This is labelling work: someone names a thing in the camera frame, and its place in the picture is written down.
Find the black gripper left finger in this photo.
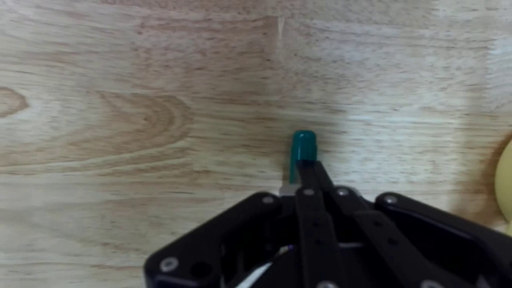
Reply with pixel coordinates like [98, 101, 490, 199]
[142, 160, 342, 288]

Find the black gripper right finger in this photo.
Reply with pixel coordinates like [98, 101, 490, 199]
[326, 183, 512, 288]

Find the green capped marker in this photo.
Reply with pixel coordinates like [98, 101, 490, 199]
[278, 130, 319, 197]

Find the yellow enamel cup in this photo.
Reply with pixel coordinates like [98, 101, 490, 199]
[492, 140, 512, 237]

